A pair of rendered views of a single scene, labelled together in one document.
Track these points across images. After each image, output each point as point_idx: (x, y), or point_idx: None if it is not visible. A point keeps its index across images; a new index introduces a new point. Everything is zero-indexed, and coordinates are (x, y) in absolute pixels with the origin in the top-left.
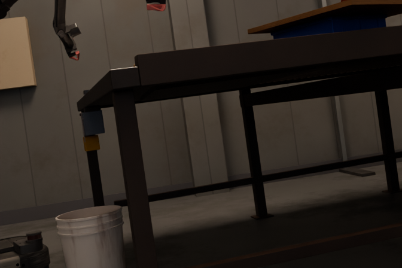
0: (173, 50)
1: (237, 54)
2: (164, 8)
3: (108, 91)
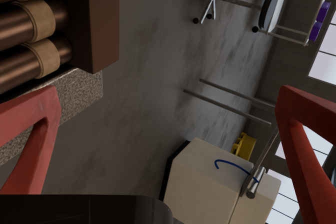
0: None
1: None
2: (23, 103)
3: None
